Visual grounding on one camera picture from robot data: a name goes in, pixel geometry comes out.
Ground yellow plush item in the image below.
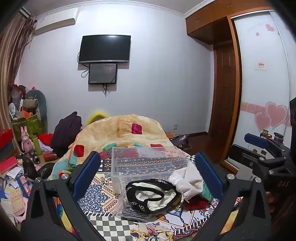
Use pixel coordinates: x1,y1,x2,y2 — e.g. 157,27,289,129
85,111,110,126

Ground clear plastic storage box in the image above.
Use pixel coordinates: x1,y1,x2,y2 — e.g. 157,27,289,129
111,146,197,194

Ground white air conditioner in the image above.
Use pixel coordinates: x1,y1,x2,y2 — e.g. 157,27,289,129
34,10,77,36

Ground yellow patchwork blanket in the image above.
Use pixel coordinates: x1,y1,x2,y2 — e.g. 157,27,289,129
50,113,176,182

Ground small black wall monitor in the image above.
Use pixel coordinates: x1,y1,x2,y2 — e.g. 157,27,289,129
88,63,118,85

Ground black and white cap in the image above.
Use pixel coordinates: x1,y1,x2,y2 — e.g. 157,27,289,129
125,179,184,214

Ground white drawstring cloth bag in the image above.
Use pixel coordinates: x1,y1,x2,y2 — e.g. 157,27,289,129
168,160,204,202

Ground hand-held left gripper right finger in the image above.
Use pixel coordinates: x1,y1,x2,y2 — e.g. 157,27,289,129
192,152,273,241

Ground green bottle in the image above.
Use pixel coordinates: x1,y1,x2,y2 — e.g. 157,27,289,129
32,136,43,156

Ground red box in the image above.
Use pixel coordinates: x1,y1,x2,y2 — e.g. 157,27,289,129
0,128,15,149

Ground clutter by the door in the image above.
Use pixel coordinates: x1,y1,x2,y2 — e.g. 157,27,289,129
165,132,193,151

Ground black cylinder flask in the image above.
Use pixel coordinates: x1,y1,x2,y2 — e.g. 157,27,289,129
28,149,41,164

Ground wall-mounted black television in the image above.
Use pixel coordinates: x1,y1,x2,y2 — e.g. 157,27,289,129
77,35,132,64

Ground patterned bed sheet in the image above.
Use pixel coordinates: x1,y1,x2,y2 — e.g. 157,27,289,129
75,148,244,241

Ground grey plush cushion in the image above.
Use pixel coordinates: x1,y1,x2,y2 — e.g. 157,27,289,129
25,89,48,122

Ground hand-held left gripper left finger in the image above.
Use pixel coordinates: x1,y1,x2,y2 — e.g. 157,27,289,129
21,151,102,241

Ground pink rabbit toy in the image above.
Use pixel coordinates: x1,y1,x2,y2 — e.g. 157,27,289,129
20,126,33,154

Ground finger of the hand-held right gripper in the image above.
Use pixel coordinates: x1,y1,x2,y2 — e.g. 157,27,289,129
228,144,266,183
244,133,289,151

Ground green cardboard box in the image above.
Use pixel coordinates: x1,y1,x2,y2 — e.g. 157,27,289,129
11,115,46,141

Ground black bag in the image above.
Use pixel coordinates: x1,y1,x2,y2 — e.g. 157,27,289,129
21,153,55,181

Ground brown wooden door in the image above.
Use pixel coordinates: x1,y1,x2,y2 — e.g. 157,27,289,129
209,44,241,140

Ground red and green cloth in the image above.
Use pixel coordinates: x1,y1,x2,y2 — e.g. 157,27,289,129
195,181,220,210

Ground grey knitted cloth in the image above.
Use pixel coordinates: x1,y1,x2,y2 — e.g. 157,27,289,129
120,203,160,223

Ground striped brown curtain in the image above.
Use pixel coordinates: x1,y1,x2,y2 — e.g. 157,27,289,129
0,14,36,130

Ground wooden wardrobe with heart doors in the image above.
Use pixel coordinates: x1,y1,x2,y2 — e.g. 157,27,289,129
185,0,296,174

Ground pile of papers and books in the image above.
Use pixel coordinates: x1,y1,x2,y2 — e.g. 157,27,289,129
0,156,35,224

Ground dark clothing pile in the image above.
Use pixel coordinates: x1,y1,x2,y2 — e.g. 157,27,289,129
50,111,84,158

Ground black monitor cables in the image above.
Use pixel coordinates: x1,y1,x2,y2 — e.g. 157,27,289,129
102,70,119,97

